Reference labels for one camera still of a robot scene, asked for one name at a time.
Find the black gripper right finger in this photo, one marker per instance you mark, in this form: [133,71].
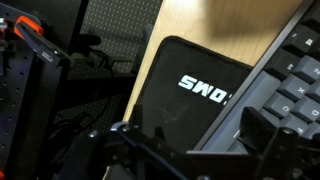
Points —
[266,146]

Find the grey black mechanical keyboard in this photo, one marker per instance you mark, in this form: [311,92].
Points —
[293,86]

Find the black desk mat white logo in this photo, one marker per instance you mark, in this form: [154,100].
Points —
[186,100]

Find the orange black clamp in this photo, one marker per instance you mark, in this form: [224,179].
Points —
[36,36]

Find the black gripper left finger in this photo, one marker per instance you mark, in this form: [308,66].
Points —
[146,146]

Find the black perforated mounting board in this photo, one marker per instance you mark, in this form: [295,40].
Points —
[16,100]

